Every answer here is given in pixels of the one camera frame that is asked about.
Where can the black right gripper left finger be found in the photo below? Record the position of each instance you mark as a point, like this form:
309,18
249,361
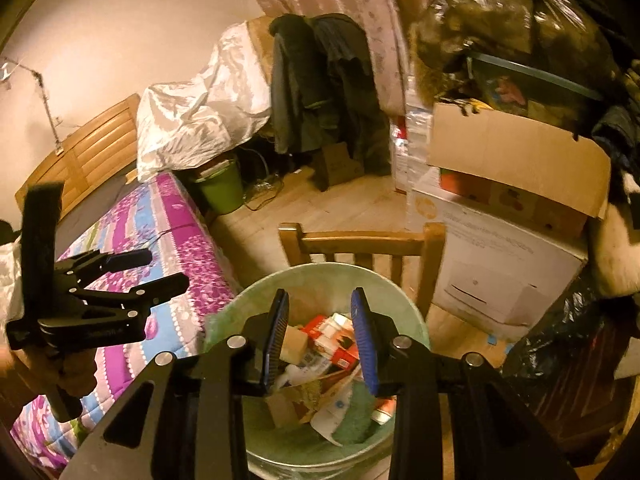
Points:
183,418

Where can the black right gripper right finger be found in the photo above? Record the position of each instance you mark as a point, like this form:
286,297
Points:
443,401

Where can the green bagged trash bin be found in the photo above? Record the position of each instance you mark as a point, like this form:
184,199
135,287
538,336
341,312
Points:
314,421

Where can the left hand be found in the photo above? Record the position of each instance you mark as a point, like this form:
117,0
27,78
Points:
75,373

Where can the white satin cover left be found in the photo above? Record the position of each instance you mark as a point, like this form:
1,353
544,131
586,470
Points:
11,295

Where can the white satin cover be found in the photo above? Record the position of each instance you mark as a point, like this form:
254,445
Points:
11,295
182,125

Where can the colourful floral striped bedspread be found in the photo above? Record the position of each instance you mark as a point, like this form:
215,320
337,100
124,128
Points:
140,281

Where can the large white appliance box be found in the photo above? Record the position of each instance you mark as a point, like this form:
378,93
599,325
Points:
497,275

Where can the wooden slatted headboard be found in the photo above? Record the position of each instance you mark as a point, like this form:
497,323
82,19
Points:
92,155

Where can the wooden chair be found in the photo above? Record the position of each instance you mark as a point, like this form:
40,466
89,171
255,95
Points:
428,247

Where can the small green bucket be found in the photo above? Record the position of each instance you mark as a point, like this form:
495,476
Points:
220,183

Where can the white satin cover right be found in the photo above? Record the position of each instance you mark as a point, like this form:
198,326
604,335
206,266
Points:
182,125

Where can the brown cardboard box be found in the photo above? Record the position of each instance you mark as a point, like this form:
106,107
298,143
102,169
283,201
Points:
520,168

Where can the stacked white packages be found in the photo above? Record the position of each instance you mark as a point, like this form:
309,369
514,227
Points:
409,136

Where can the dark jacket on chair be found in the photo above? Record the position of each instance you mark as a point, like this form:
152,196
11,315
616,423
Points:
323,91

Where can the black plastic bag bundle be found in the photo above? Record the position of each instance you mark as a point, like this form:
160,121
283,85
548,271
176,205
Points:
542,59

